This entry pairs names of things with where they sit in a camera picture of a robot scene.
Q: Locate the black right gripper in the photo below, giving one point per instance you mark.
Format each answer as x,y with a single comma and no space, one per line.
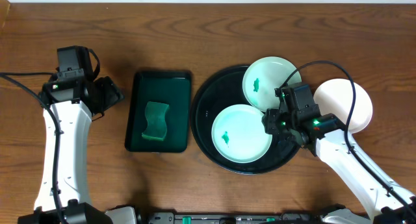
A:
269,120

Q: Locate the white plate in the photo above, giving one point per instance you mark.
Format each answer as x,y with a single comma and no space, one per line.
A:
335,97

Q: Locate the green scrub sponge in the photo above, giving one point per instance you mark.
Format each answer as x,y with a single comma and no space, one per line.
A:
155,115

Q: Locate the mint green plate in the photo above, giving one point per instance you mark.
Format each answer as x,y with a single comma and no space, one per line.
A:
238,134
262,78

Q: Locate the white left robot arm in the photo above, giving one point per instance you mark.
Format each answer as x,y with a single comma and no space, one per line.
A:
70,105

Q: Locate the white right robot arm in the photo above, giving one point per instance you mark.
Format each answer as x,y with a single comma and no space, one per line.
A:
326,137

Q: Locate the black rectangular water tray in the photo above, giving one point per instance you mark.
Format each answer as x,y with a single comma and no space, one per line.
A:
170,87

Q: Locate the round black serving tray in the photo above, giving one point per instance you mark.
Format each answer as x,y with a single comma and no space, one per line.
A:
221,90

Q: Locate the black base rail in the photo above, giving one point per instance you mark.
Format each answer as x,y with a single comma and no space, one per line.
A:
341,216

